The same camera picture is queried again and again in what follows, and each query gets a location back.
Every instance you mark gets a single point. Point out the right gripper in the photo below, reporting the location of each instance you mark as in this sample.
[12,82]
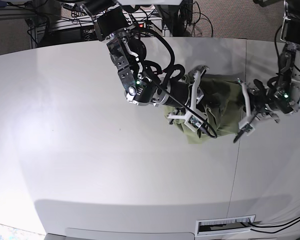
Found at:
[180,91]

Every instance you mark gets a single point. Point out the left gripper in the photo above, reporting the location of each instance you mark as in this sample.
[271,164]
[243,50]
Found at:
[259,100]

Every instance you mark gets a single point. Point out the green T-shirt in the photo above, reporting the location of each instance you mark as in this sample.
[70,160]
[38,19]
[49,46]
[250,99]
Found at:
[222,103]

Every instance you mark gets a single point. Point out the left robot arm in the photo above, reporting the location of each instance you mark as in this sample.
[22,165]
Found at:
[281,93]

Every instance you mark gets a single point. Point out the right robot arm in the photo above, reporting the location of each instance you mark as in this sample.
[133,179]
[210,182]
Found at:
[144,81]

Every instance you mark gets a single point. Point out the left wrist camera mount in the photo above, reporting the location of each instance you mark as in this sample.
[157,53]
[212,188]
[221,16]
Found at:
[248,124]

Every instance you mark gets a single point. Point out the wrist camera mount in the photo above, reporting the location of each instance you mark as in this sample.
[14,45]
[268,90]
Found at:
[248,124]
[193,118]

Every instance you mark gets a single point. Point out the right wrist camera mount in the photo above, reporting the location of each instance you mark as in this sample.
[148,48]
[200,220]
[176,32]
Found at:
[193,118]

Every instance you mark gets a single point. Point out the table cable grommet slot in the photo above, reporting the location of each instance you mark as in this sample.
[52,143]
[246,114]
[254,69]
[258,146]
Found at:
[223,226]

